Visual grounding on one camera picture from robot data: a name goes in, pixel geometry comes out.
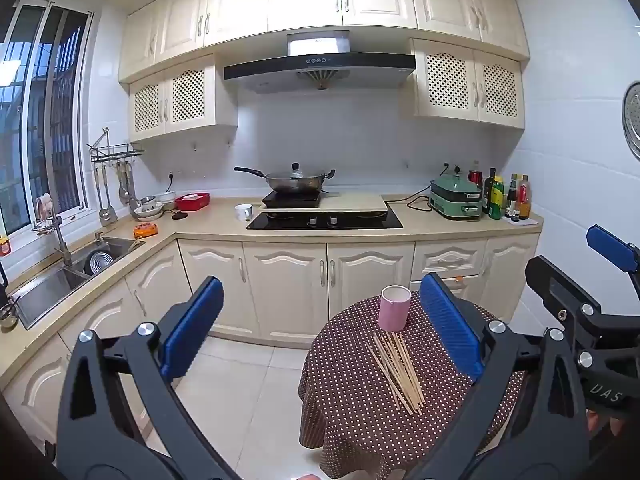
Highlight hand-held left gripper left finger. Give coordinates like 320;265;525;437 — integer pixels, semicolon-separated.
56;275;241;480

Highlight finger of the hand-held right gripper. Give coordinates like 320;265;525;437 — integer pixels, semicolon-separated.
586;224;640;286
525;255;623;383

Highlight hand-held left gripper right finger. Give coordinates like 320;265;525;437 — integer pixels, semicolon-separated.
400;272;591;480

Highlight pink cup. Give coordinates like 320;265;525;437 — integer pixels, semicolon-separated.
378;285;412;333

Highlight bunch of wooden chopsticks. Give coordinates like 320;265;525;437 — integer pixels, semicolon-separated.
366;331;427;416

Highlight orange sauce bottle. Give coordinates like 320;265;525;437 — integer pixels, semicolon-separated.
518;175;532;221

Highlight yellow green bottle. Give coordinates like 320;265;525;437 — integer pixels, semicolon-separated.
490;176;506;220

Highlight cream base cabinets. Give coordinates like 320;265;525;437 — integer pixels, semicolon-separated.
0;237;543;456

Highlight dark green glass bottle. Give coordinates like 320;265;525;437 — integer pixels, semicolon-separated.
482;167;497;215

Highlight steel pot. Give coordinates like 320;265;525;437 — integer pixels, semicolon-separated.
84;249;117;276

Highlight red plastic basket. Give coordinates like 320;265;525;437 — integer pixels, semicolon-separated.
174;192;211;211

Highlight stack of bowls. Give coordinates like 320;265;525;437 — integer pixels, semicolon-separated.
131;195;165;221

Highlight green electric cooker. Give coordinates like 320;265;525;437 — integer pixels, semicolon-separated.
429;174;484;221

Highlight brown polka dot tablecloth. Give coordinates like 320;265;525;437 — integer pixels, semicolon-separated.
298;292;526;480

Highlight round steel plate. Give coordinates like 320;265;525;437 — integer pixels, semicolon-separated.
622;81;640;161

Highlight black glass gas hob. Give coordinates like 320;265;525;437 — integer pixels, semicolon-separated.
246;207;404;231

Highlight steel sink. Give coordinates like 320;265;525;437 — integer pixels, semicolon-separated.
10;236;146;331

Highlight steel ladle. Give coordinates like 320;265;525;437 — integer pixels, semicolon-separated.
117;160;138;208

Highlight steel faucet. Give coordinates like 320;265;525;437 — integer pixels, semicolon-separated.
50;215;73;266

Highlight beige board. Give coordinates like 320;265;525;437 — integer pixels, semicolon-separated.
262;192;388;217

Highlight black induction cooker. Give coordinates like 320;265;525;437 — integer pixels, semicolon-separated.
261;189;326;209

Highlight steel wok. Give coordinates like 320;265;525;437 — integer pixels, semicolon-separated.
234;166;337;195

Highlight small cup with brush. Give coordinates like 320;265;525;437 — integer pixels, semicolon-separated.
0;300;20;331

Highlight glass wok lid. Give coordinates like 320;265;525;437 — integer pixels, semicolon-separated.
267;162;321;181

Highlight wide cream lattice cabinet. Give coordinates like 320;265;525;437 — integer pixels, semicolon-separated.
411;37;527;131

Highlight narrow cream lattice cabinet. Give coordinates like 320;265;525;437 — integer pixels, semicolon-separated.
128;55;238;143

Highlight barred sliding window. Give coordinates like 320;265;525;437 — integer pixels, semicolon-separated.
0;2;96;241

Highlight black steel range hood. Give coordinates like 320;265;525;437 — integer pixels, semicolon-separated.
223;30;417;95

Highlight black power cable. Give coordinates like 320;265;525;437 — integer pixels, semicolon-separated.
406;180;446;211

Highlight wire sink caddy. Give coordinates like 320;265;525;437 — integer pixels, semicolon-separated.
31;210;63;236

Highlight wire wall rack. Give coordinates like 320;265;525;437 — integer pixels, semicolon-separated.
89;127;146;163

